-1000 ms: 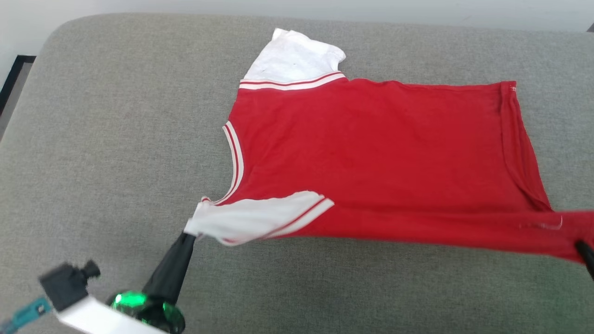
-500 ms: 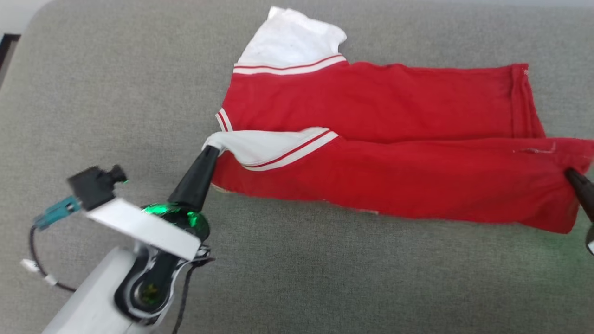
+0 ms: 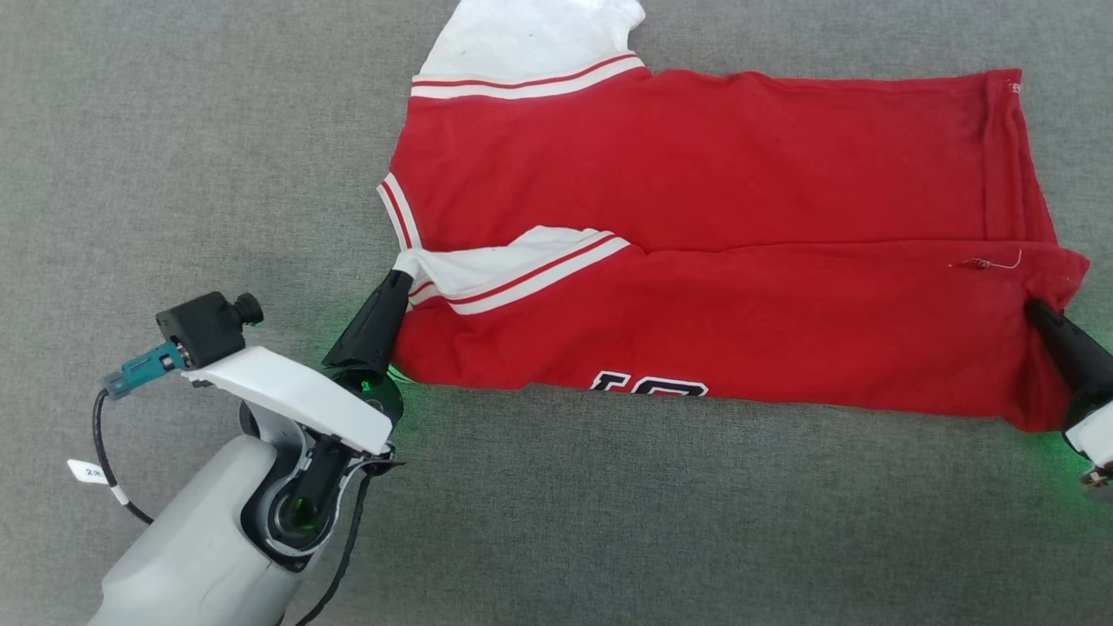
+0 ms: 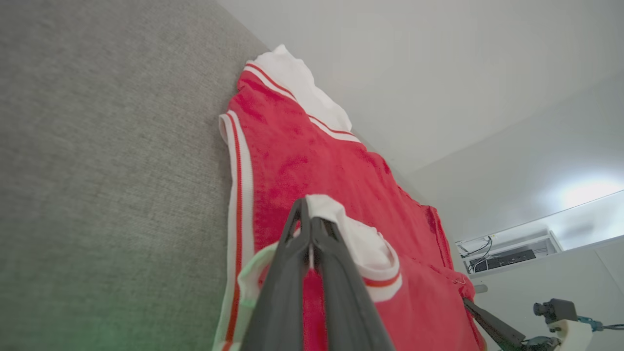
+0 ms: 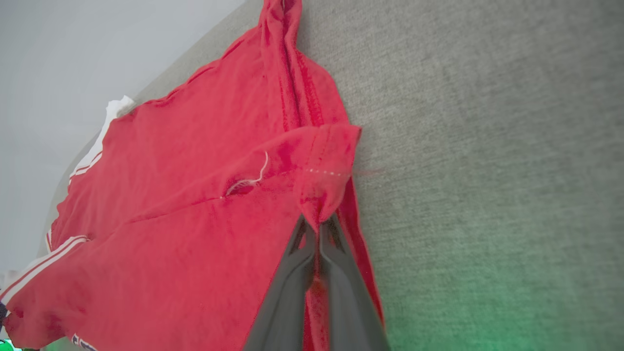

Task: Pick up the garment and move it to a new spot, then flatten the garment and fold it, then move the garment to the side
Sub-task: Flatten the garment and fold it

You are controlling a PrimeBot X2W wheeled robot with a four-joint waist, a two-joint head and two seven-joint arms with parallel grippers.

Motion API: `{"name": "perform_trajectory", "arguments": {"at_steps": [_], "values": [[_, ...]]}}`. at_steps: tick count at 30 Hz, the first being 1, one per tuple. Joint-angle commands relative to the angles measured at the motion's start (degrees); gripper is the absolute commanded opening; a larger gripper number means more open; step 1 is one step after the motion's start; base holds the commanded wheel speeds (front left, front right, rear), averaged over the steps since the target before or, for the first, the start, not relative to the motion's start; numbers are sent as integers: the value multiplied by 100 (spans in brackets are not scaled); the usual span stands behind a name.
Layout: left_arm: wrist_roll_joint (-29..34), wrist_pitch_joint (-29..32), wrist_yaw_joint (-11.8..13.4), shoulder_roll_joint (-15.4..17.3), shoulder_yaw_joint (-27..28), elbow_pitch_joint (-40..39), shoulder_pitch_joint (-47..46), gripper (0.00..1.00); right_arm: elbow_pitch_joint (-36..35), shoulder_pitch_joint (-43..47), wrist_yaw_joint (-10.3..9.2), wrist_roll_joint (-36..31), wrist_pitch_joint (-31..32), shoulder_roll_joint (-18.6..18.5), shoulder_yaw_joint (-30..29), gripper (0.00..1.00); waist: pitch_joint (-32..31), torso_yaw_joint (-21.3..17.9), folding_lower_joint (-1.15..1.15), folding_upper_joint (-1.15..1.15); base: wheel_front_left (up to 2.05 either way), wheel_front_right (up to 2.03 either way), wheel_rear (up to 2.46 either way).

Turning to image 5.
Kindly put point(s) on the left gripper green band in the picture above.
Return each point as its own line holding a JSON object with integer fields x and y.
{"x": 7, "y": 346}

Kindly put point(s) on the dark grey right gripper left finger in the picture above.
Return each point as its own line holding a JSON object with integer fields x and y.
{"x": 285, "y": 302}

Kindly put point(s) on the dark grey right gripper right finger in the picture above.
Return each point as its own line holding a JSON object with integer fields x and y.
{"x": 351, "y": 312}

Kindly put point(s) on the red garment with white stripes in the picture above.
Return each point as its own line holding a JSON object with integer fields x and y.
{"x": 170, "y": 170}

